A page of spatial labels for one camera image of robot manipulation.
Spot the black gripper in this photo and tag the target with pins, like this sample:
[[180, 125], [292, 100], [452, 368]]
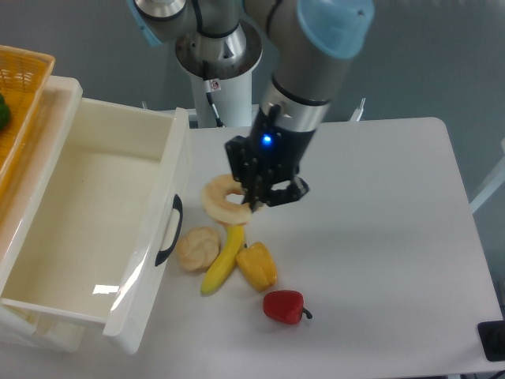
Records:
[[266, 162]]

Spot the beige glazed donut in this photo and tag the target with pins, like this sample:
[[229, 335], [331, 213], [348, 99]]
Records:
[[214, 195]]

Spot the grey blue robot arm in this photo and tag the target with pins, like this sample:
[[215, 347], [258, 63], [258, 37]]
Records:
[[316, 41]]

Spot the open white upper drawer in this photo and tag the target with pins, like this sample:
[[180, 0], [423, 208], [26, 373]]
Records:
[[89, 255]]

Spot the white drawer cabinet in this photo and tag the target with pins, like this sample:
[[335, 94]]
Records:
[[57, 108]]

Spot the yellow banana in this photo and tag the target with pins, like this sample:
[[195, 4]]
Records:
[[225, 262]]

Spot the yellow bell pepper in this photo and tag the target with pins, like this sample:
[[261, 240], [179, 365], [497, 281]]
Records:
[[257, 266]]

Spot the round bread roll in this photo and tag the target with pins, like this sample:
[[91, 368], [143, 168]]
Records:
[[198, 249]]

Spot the red bell pepper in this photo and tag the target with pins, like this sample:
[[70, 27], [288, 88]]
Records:
[[285, 306]]

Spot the black device at edge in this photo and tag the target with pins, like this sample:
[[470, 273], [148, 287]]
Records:
[[491, 334]]

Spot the orange woven basket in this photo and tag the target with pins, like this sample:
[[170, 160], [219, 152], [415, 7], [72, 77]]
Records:
[[24, 75]]

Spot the green pepper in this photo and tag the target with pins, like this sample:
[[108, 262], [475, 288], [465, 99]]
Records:
[[5, 114]]

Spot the black drawer handle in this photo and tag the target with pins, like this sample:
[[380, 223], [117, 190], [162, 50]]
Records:
[[172, 233]]

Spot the white table frame bracket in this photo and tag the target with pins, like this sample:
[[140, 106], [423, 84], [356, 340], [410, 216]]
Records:
[[358, 112]]

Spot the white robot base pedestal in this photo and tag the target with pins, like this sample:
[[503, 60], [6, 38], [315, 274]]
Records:
[[227, 79]]

